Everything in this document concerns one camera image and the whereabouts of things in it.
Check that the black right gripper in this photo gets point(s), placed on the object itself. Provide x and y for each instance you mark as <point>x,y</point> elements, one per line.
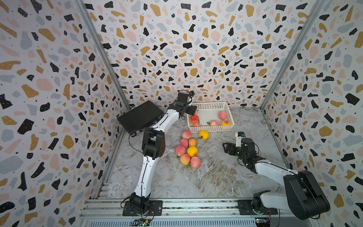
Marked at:
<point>229,144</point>

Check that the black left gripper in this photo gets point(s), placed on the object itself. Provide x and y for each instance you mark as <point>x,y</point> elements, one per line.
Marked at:
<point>193,109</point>

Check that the yellow pink peach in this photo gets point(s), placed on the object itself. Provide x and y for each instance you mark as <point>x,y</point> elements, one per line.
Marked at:
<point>225,122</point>

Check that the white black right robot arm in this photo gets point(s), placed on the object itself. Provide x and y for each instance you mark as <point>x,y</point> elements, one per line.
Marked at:
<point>303,196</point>

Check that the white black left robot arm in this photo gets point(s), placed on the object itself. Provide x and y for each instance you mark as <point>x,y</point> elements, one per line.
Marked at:
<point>153,145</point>

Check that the white perforated plastic basket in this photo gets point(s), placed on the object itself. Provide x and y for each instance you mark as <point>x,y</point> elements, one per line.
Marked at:
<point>207,112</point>

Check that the orange wrinkled peach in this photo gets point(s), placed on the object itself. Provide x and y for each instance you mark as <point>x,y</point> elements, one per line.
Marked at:
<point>192,142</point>

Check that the dark pink wrinkled peach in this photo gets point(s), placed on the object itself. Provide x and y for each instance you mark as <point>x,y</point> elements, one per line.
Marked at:
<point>184,142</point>

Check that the orange pink front peach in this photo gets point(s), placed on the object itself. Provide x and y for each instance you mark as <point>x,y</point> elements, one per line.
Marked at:
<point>185,159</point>

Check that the black ribbed metal case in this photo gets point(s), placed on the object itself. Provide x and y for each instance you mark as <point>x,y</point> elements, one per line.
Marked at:
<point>140,117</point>

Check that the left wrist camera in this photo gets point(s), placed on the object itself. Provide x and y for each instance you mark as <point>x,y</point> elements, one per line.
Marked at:
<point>184,98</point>

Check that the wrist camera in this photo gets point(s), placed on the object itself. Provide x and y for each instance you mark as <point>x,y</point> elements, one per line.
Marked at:
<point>239,136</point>
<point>184,98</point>

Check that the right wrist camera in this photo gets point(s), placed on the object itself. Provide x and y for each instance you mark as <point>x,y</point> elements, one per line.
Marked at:
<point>239,136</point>

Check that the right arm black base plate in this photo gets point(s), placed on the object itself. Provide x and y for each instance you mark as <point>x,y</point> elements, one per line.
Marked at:
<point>254,207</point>

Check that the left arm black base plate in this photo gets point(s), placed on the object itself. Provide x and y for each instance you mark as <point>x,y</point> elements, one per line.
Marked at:
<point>149,208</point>

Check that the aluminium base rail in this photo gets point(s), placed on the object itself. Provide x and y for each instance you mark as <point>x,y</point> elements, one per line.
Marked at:
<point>213,212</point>

